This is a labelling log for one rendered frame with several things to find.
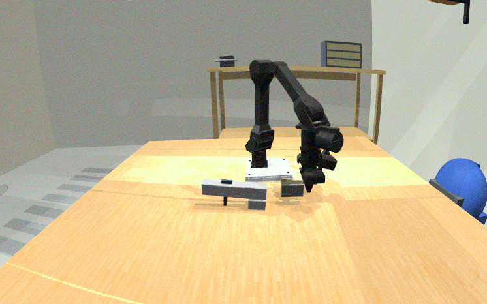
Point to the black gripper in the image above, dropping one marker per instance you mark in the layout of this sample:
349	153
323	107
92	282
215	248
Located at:
310	174

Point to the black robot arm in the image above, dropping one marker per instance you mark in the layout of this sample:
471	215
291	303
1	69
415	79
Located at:
307	108

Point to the grey cylinder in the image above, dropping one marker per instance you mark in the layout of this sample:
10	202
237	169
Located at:
298	181

